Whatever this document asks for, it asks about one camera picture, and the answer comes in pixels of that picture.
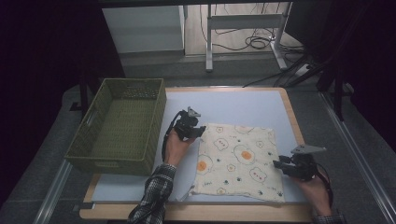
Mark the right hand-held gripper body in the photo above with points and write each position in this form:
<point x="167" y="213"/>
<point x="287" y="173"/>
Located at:
<point x="303" y="166"/>

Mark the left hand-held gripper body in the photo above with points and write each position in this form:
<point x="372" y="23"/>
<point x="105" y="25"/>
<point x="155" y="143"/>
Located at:
<point x="186" y="126"/>

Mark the cream egg print cloth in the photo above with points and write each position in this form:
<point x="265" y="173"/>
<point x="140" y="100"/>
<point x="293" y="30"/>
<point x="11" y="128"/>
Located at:
<point x="239" y="161"/>

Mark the green woven basket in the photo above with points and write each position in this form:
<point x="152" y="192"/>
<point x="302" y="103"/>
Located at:
<point x="118" y="124"/>

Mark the person's left hand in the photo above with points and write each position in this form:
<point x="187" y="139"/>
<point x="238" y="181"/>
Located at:
<point x="176" y="149"/>

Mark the person's right hand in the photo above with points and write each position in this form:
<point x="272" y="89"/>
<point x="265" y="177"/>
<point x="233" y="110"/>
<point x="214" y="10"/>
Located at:
<point x="316" y="193"/>

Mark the black metal stand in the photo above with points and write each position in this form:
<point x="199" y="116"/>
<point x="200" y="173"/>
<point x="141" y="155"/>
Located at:
<point x="337" y="93"/>
<point x="84" y="96"/>

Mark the white power strip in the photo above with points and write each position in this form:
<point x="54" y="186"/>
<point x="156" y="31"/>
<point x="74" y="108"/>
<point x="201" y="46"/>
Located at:
<point x="302" y="70"/>

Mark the white cabinet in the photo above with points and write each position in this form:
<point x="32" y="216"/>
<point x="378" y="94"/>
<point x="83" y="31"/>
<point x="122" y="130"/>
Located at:
<point x="143" y="29"/>

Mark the aluminium rail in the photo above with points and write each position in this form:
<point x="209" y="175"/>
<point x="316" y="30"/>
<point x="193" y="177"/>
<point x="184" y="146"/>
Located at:
<point x="358" y="158"/>
<point x="51" y="194"/>

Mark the white metal desk frame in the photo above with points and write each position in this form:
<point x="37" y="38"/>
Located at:
<point x="243" y="21"/>

